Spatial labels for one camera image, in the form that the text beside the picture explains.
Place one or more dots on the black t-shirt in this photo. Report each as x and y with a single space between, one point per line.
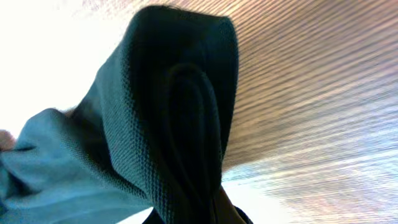
151 132

